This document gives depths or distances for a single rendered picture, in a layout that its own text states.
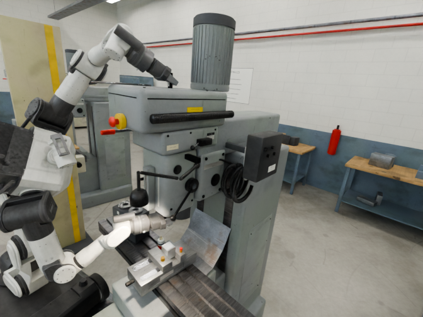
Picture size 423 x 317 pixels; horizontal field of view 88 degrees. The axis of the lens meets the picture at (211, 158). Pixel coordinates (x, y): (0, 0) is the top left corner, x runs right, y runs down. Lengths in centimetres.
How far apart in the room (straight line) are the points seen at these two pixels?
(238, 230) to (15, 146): 114
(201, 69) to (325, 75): 411
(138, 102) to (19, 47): 185
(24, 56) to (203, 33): 178
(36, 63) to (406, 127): 501
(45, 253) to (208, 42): 109
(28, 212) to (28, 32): 182
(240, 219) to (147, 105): 87
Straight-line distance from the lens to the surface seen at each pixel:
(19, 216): 106
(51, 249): 112
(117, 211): 159
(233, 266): 160
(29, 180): 107
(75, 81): 117
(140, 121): 81
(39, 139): 113
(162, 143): 88
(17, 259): 161
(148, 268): 132
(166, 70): 95
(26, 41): 258
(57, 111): 120
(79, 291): 184
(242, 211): 134
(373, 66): 490
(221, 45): 111
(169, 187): 100
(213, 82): 109
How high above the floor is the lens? 192
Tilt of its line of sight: 18 degrees down
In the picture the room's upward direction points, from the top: 5 degrees clockwise
